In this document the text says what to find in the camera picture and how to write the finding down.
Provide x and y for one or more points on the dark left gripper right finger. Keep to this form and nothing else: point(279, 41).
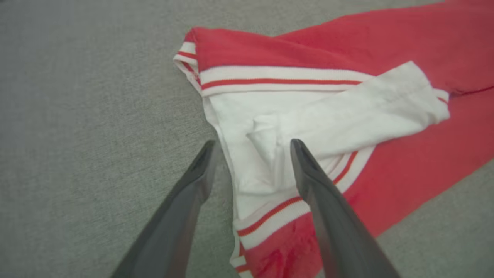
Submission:
point(339, 231)

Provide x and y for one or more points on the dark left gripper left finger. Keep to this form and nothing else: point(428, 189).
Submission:
point(173, 224)

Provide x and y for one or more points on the red and white hooded garment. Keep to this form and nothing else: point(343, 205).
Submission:
point(347, 116)

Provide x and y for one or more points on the grey fabric sofa cushion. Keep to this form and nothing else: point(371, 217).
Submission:
point(77, 96)

